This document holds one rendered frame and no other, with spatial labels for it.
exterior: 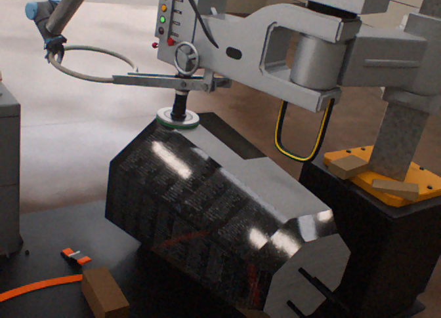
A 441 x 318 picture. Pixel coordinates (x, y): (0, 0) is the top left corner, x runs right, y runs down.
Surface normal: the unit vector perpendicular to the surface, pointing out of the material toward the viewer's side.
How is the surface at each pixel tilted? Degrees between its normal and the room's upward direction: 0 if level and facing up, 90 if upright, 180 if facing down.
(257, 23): 90
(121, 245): 0
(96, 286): 0
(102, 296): 0
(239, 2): 90
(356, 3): 90
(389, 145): 90
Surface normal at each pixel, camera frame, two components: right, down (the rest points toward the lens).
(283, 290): 0.53, 0.44
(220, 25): -0.60, 0.24
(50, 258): 0.18, -0.89
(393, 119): -0.42, 0.32
